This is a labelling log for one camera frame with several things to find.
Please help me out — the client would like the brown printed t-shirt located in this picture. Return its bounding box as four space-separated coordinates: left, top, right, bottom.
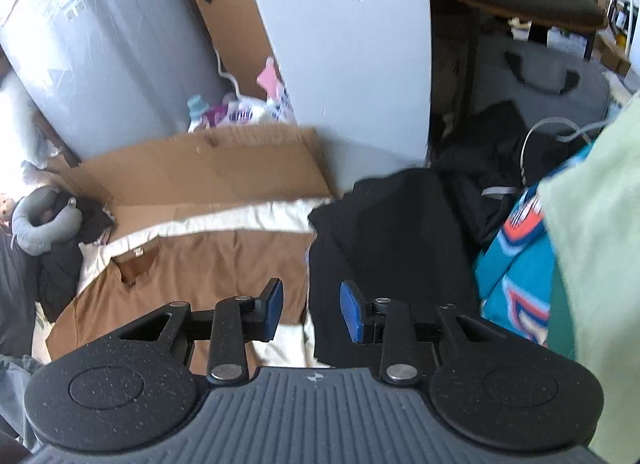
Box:
47 230 314 369

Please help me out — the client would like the cream printed bed sheet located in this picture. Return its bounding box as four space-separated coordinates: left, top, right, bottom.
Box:
44 198 323 368

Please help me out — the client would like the black folded garment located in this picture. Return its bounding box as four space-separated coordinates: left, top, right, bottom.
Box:
308 168 480 369

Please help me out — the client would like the brown cardboard sheet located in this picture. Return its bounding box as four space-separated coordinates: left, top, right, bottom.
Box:
46 0 335 240

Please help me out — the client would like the teal sports jersey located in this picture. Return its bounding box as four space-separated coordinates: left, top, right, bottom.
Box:
473 143 597 347

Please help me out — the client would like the black garment under pillow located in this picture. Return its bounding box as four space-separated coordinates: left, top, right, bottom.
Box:
36 196 114 323

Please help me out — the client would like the colourful plastic package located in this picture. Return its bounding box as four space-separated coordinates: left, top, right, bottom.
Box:
186 57 296 132

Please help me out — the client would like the grey neck pillow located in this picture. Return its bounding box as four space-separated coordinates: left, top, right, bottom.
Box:
11 186 82 257

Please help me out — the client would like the dark grey pillow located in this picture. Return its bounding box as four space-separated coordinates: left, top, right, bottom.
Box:
0 232 39 357

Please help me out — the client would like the grey-blue crumpled garment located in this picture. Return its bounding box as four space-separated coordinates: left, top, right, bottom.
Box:
0 356 42 452

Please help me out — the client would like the light green garment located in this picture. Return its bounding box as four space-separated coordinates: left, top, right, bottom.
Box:
537 97 639 463

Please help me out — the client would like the grey fabric storage bag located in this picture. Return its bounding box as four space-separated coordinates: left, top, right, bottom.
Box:
471 35 610 127

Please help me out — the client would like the large bubble wrap roll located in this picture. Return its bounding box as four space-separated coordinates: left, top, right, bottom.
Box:
1 0 231 161

